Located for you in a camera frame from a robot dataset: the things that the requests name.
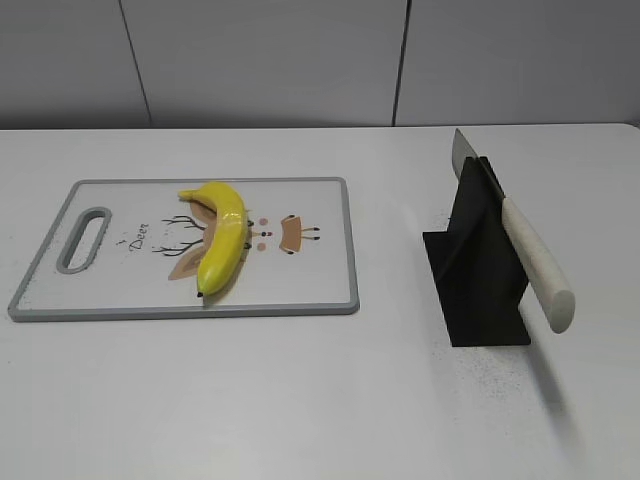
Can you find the black knife stand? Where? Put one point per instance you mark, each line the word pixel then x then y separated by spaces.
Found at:
pixel 478 276

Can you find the yellow plastic banana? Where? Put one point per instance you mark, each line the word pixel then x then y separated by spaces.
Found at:
pixel 222 257

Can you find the white-handled kitchen knife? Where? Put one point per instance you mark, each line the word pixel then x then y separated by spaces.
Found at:
pixel 547 279

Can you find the white grey-rimmed cutting board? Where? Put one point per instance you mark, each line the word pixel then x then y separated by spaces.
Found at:
pixel 129 250

